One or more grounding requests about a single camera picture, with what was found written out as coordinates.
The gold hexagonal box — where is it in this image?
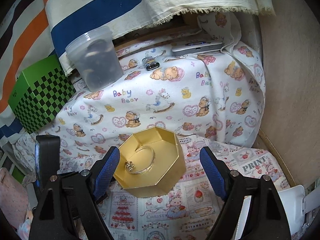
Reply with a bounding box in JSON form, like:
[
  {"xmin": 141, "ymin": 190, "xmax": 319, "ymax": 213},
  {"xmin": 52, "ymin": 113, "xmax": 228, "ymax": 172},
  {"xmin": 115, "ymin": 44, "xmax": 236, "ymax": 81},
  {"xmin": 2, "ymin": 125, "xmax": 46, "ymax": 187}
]
[{"xmin": 114, "ymin": 126, "xmax": 187, "ymax": 198}]

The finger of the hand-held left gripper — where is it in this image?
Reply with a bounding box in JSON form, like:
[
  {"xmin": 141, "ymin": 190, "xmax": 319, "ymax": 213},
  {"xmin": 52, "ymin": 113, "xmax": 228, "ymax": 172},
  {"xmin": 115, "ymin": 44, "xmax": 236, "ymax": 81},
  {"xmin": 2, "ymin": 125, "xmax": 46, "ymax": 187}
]
[{"xmin": 35, "ymin": 134, "xmax": 61, "ymax": 188}]

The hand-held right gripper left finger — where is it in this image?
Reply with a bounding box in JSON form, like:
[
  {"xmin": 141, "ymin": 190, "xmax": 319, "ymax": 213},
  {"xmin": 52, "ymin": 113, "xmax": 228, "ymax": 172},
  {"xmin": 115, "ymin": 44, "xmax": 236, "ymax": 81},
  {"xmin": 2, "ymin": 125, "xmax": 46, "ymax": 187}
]
[{"xmin": 29, "ymin": 146, "xmax": 120, "ymax": 240}]

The bear print cloth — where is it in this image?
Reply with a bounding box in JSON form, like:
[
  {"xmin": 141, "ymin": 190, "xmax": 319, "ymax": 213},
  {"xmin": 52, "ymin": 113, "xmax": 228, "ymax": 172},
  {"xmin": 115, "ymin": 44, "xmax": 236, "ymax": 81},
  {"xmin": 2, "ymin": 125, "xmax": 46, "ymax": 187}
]
[{"xmin": 54, "ymin": 11, "xmax": 265, "ymax": 160}]

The strawberry print cloth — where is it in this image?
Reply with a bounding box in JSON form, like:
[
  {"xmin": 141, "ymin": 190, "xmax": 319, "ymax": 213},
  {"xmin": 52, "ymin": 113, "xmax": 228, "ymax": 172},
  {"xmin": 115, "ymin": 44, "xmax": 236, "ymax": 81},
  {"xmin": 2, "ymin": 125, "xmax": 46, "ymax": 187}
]
[{"xmin": 15, "ymin": 130, "xmax": 298, "ymax": 240}]

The white plastic object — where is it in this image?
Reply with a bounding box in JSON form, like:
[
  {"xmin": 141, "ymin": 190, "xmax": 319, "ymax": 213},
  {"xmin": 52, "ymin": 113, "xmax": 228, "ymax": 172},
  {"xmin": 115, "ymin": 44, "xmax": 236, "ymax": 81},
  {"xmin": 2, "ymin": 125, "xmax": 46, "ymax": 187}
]
[{"xmin": 244, "ymin": 185, "xmax": 313, "ymax": 233}]

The silver flat device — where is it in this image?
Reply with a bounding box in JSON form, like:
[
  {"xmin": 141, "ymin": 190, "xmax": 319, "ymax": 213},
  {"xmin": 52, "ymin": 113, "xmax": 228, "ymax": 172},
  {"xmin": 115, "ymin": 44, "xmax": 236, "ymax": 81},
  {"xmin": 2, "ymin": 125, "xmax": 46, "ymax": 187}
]
[{"xmin": 171, "ymin": 41, "xmax": 225, "ymax": 57}]

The pink cloth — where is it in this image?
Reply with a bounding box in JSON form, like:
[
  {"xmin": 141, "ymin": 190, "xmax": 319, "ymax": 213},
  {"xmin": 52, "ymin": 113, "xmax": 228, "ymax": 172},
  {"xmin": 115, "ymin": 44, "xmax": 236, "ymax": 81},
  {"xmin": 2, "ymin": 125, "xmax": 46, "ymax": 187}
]
[{"xmin": 0, "ymin": 167, "xmax": 30, "ymax": 230}]

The green black checkered box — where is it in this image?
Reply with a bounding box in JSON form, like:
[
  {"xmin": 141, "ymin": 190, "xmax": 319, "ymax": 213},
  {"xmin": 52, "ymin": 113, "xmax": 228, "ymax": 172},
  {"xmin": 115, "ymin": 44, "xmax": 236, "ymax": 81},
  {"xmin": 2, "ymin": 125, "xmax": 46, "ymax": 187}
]
[{"xmin": 7, "ymin": 54, "xmax": 77, "ymax": 135}]

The striped cloth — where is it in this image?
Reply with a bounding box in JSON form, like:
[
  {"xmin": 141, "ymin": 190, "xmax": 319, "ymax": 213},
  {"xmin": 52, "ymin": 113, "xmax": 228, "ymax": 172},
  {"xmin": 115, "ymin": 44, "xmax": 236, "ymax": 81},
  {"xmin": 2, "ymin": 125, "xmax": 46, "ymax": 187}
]
[{"xmin": 0, "ymin": 0, "xmax": 275, "ymax": 128}]

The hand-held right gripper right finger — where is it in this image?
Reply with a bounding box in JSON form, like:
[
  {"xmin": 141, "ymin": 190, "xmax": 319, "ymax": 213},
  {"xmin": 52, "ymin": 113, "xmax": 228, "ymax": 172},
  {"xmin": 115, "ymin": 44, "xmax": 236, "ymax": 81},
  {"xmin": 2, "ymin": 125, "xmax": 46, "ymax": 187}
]
[{"xmin": 199, "ymin": 146, "xmax": 292, "ymax": 240}]

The gold bangle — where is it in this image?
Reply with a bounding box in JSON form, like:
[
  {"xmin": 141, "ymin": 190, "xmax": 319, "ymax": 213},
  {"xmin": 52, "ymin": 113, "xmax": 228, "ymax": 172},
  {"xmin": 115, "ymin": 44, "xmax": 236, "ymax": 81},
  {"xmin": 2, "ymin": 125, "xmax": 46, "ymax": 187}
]
[{"xmin": 126, "ymin": 146, "xmax": 155, "ymax": 175}]

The clear plastic container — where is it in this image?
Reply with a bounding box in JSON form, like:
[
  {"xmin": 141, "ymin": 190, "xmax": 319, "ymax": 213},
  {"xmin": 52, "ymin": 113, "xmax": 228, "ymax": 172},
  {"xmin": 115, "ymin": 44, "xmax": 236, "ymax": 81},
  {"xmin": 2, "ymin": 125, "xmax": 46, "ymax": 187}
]
[{"xmin": 65, "ymin": 26, "xmax": 125, "ymax": 92}]

